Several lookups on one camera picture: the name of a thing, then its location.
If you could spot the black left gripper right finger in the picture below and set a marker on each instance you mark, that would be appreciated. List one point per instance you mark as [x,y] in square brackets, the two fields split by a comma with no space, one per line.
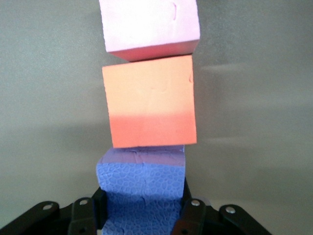
[195,218]

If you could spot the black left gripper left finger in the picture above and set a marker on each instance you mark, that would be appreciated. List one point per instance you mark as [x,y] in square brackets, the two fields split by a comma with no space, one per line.
[80,216]

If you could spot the purple foam block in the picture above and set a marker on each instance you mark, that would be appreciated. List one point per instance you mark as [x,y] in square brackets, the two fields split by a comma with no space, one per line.
[139,186]

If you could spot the orange foam block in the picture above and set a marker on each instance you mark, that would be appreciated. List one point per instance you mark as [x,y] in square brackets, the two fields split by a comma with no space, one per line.
[149,102]

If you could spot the pink foam block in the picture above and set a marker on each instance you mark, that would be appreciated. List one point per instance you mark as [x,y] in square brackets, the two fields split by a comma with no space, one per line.
[146,27]

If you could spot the paper table cover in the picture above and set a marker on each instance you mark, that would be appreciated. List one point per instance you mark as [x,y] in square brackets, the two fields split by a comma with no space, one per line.
[256,98]

